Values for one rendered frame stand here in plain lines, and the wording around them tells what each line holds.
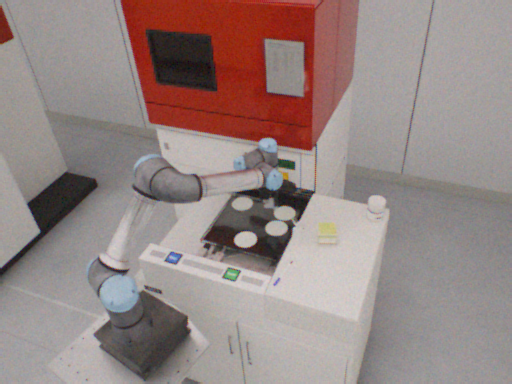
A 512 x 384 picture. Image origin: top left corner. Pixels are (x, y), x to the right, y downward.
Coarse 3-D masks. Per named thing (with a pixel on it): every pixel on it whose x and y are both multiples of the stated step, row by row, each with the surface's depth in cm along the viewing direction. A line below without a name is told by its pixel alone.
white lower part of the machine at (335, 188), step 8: (344, 152) 265; (344, 160) 270; (336, 168) 252; (344, 168) 277; (336, 176) 256; (344, 176) 282; (328, 184) 240; (336, 184) 262; (344, 184) 288; (328, 192) 244; (336, 192) 267; (176, 208) 257; (184, 208) 255
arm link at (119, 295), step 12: (120, 276) 155; (108, 288) 151; (120, 288) 151; (132, 288) 152; (108, 300) 148; (120, 300) 148; (132, 300) 151; (108, 312) 152; (120, 312) 150; (132, 312) 153; (120, 324) 154
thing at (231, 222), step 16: (256, 208) 215; (272, 208) 214; (224, 224) 207; (240, 224) 207; (256, 224) 206; (288, 224) 205; (208, 240) 200; (224, 240) 200; (272, 240) 198; (272, 256) 190
